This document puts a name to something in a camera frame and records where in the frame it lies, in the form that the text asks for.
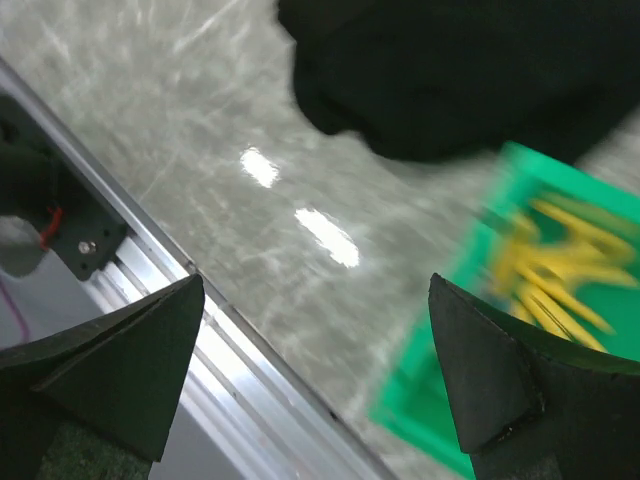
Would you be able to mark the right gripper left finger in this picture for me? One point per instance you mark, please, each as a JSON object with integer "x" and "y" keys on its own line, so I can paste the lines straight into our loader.
{"x": 97, "y": 401}

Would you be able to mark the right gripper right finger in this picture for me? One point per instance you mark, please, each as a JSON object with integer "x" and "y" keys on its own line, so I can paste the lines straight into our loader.
{"x": 527, "y": 404}

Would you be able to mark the black underwear front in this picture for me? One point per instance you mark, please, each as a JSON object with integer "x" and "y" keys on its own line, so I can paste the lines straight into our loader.
{"x": 422, "y": 81}

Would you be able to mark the yellow clothespins in bin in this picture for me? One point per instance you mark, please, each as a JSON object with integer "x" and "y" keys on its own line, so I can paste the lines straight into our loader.
{"x": 550, "y": 251}

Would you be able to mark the green plastic bin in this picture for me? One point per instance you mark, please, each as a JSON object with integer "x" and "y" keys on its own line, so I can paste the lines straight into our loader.
{"x": 413, "y": 403}

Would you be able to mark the aluminium mounting rail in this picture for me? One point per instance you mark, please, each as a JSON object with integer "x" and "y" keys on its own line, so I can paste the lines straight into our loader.
{"x": 214, "y": 434}

